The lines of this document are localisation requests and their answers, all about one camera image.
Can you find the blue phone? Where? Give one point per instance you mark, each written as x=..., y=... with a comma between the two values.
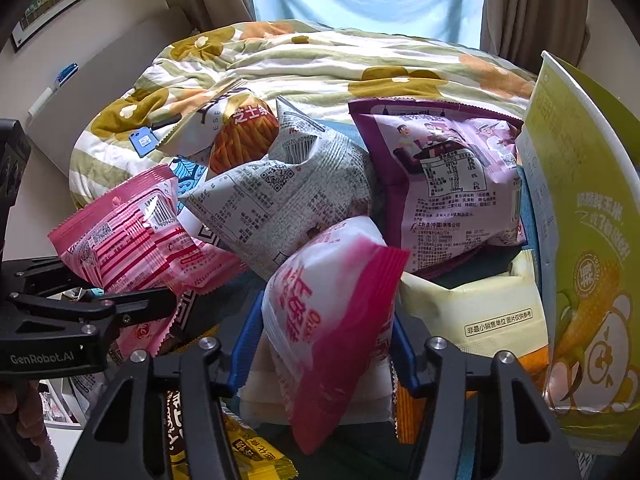
x=142, y=141

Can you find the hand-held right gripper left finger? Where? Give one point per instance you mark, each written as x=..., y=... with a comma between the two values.
x=246, y=345

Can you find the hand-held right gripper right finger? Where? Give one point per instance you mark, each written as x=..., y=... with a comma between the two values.
x=404, y=355

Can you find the dark brown snack packet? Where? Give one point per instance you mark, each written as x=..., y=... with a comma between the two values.
x=177, y=435

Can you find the beige headboard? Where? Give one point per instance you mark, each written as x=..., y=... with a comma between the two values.
x=125, y=45

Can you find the small blue object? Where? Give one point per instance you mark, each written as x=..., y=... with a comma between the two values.
x=66, y=72

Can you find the purple snack packet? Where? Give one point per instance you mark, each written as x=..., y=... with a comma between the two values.
x=450, y=200

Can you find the cream and orange snack packet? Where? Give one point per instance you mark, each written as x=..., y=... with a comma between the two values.
x=480, y=310

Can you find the grey printed snack packet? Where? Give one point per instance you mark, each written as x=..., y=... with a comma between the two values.
x=280, y=195

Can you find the teal patterned cloth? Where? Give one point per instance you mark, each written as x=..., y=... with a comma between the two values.
x=350, y=460

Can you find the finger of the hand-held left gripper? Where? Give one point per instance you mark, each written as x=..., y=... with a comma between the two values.
x=140, y=302
x=35, y=272

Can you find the pink and white snack packet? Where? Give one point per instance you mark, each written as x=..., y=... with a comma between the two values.
x=325, y=330

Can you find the pink striped snack packet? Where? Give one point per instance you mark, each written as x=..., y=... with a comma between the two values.
x=125, y=240

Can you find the person's left hand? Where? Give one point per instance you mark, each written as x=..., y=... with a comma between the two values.
x=15, y=410

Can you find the yellow and white snack packet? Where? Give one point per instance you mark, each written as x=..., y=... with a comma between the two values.
x=245, y=135

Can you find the floral blanket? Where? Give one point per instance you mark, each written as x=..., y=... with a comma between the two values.
x=320, y=60

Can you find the green cardboard box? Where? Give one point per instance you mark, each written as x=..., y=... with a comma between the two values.
x=575, y=210

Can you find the small white object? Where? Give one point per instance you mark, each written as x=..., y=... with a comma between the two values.
x=40, y=101

